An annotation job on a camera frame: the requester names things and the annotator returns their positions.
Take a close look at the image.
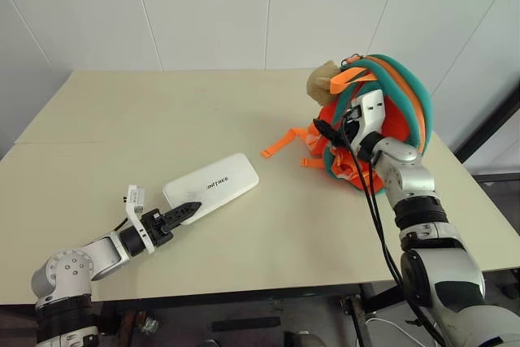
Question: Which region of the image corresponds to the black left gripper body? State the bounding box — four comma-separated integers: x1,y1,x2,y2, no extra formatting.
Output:
140,209,176,247

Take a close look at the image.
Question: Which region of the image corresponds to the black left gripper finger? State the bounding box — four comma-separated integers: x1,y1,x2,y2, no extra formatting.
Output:
163,211,193,232
162,201,202,223

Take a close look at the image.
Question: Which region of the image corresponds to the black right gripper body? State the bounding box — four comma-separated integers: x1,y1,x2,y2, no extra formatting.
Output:
342,104,366,139

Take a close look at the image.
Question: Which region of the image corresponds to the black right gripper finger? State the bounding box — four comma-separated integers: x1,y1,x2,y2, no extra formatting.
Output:
312,118,347,148

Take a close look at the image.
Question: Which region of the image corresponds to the white rounded Unitree box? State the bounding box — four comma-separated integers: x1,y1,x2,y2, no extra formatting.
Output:
162,152,260,225

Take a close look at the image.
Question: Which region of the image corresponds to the orange and teal backpack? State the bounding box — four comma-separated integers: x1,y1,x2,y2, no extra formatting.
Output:
259,53,434,196

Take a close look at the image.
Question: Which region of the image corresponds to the beige plush toy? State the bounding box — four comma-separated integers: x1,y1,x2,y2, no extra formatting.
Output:
305,59,341,106

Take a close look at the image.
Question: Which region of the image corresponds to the small metal caster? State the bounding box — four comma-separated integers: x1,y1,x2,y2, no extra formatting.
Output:
141,315,160,334

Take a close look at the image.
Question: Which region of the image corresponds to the black table underframe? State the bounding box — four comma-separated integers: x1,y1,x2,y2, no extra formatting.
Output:
91,269,407,347

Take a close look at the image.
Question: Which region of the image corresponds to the flat black floor bar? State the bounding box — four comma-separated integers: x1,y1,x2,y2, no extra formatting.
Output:
210,315,283,332

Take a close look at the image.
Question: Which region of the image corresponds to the dark rounded shape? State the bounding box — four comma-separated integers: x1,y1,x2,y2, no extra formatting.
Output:
284,330,327,347

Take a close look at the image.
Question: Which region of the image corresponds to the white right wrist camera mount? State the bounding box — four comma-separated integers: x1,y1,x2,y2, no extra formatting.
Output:
348,89,385,150

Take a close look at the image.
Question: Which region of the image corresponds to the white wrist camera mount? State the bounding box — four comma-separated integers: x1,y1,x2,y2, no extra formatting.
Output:
348,89,385,150
123,184,156,254

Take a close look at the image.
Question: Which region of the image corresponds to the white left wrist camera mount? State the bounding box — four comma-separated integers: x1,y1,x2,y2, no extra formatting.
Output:
123,184,156,254

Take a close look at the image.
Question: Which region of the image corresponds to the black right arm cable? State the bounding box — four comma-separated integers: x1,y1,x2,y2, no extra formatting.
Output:
340,113,442,344
343,109,448,346

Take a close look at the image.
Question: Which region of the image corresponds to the black metal rack frame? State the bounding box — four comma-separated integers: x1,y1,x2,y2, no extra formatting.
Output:
453,78,520,238

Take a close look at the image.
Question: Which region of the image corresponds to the white floor cable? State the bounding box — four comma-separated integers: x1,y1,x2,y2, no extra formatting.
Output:
365,315,412,334

